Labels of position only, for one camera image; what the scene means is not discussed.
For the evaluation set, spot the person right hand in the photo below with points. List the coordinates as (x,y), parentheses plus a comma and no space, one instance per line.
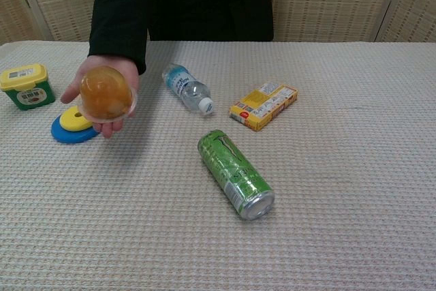
(132,78)

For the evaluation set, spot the clear cup with amber liquid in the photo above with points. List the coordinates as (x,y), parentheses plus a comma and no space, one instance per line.
(105,90)

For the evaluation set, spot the clear water bottle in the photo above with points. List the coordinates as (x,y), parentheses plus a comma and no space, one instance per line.
(185,86)

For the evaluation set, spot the person right arm black sleeve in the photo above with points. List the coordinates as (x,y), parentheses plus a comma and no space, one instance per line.
(116,15)

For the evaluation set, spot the woven folding screen panel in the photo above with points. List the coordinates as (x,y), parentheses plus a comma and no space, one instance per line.
(419,8)
(330,1)
(10,15)
(68,1)

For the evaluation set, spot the green tub yellow lid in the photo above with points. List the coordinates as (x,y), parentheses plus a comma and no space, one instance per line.
(27,95)

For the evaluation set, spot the yellow cardboard box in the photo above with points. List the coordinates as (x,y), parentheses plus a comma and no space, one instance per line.
(262,103)

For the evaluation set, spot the green energy drink can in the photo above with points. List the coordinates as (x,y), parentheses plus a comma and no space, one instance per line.
(231,171)

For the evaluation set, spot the white woven tablecloth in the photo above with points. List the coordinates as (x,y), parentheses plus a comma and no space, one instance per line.
(340,202)

